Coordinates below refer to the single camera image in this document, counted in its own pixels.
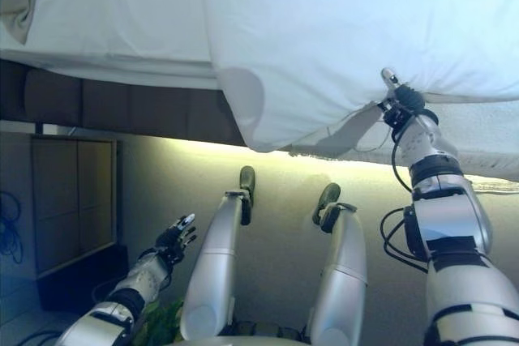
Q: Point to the white duvet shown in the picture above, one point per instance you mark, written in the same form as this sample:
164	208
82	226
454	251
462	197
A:
344	18

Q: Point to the robot left silver leg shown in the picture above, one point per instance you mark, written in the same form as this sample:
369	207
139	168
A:
215	249

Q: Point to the white bed sheet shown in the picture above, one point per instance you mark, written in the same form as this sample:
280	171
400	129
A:
121	9

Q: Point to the robot silver pelvis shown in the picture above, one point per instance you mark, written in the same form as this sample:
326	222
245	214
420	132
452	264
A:
243	340

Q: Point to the robot right silver leg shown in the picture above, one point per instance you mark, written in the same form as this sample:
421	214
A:
342	265

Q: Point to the brown bed frame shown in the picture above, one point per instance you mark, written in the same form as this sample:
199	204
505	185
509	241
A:
121	107

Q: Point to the robot right silver arm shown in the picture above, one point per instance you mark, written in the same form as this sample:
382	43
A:
446	216

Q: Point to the grey knit fringed throw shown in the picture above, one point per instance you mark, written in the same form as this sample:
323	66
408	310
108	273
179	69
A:
486	131

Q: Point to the green object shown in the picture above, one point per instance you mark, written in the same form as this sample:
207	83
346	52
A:
162	321

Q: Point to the robot left silver arm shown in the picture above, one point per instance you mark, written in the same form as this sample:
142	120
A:
142	277

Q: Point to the robot silver leg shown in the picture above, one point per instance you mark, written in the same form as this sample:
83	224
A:
342	265
215	249

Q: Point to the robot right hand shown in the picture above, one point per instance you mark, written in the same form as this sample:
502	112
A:
407	99

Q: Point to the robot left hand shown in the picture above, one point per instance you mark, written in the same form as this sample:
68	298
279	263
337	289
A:
174	240

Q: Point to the wooden nightstand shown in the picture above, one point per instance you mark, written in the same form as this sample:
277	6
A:
73	200

